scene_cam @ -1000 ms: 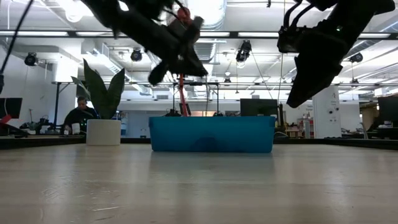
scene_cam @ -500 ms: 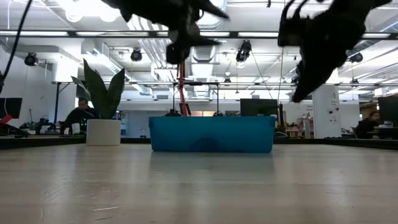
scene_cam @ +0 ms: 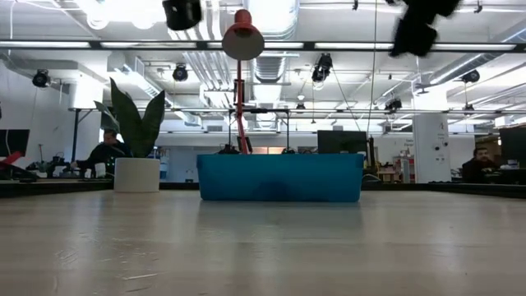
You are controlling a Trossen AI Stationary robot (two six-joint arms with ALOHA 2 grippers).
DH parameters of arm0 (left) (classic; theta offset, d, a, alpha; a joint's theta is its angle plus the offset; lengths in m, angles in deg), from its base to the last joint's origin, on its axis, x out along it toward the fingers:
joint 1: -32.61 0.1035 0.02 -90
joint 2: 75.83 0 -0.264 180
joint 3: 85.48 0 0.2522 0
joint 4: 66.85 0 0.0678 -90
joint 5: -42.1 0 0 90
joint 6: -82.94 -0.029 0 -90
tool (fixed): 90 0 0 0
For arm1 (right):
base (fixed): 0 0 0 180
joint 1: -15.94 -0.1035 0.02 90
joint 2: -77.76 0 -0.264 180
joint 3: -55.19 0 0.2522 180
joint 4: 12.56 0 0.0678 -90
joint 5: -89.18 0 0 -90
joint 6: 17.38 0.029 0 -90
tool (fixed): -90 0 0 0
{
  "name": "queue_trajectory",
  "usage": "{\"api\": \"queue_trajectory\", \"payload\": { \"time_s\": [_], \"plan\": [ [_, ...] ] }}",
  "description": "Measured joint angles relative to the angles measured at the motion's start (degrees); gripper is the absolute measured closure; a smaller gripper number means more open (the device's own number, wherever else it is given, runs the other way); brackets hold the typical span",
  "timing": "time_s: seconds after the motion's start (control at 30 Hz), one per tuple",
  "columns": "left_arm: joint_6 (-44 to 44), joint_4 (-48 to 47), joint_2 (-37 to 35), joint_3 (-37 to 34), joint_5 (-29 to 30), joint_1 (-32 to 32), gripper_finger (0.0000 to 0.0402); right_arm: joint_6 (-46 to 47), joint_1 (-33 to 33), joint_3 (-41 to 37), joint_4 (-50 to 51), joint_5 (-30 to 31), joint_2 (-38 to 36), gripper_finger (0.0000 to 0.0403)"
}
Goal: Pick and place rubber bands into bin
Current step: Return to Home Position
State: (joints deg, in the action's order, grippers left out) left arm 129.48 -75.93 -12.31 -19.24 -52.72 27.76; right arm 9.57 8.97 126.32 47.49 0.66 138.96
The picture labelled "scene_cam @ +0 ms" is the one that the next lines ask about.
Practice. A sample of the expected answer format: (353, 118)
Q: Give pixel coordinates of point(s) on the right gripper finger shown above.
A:
(413, 39)

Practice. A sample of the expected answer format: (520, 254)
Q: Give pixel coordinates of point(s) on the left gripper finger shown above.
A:
(182, 14)

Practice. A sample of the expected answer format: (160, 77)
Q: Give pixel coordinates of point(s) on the teal plastic bin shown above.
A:
(279, 177)

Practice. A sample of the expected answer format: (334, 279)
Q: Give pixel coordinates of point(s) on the black ceiling spotlight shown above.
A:
(393, 104)
(471, 76)
(41, 78)
(180, 73)
(322, 67)

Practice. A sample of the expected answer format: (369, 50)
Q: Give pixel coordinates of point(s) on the red desk lamp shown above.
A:
(242, 41)

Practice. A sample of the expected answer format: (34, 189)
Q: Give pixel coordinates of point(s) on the white column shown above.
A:
(431, 140)

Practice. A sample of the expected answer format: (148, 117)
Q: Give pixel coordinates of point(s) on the computer monitor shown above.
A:
(513, 146)
(14, 141)
(341, 141)

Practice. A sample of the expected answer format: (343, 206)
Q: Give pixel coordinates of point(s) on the person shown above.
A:
(104, 158)
(476, 168)

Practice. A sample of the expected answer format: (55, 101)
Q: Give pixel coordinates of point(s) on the snake plant in white pot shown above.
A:
(137, 174)

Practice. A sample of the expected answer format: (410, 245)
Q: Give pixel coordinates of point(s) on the white cup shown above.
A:
(100, 170)

